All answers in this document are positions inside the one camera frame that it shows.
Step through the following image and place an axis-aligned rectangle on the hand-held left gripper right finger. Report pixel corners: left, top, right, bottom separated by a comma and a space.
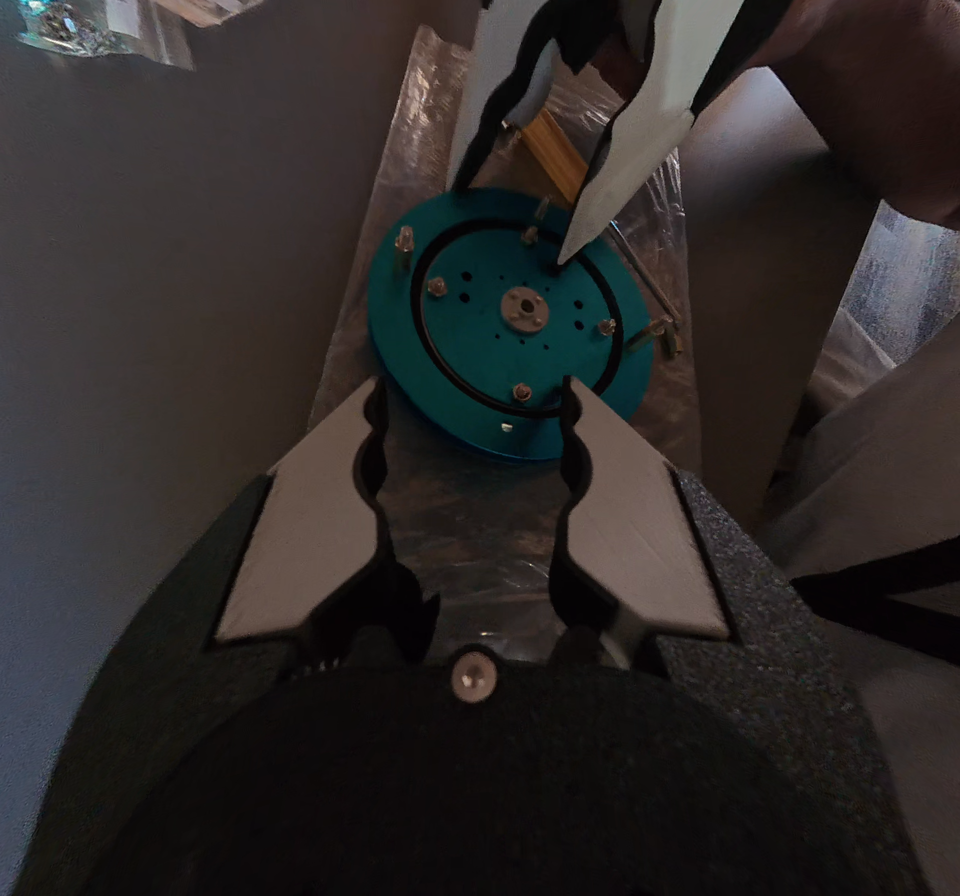
551, 377, 730, 641

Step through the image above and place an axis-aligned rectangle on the grey desk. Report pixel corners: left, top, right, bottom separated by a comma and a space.
0, 0, 879, 762

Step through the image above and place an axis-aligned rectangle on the clear plastic bag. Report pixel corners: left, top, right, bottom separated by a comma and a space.
307, 22, 702, 657

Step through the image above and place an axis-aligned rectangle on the blue metal turntable base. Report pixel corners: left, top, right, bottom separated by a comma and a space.
367, 187, 655, 466

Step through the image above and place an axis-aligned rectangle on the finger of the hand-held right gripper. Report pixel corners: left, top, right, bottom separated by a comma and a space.
447, 0, 595, 196
556, 0, 764, 269

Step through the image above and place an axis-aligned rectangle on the person's right forearm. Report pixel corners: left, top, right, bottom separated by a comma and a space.
738, 0, 960, 228

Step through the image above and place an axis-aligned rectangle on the yellow handled screwdriver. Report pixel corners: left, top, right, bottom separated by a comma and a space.
516, 109, 680, 331

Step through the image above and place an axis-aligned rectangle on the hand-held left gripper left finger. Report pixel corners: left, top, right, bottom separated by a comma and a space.
213, 375, 397, 646

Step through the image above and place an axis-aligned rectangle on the pile of small screw bags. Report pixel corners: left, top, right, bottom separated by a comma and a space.
15, 0, 421, 72

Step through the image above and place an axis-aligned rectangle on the person's torso in pale shirt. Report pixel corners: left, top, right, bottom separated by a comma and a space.
757, 326, 960, 896

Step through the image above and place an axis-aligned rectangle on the black lanyard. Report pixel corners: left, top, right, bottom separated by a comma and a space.
791, 559, 960, 646

